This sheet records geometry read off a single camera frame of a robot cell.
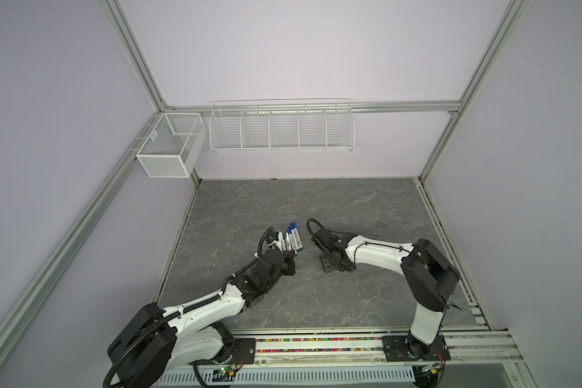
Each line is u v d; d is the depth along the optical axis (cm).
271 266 62
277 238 75
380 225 105
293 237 99
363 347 76
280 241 75
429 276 48
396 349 74
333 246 68
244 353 73
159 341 41
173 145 98
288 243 81
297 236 99
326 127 99
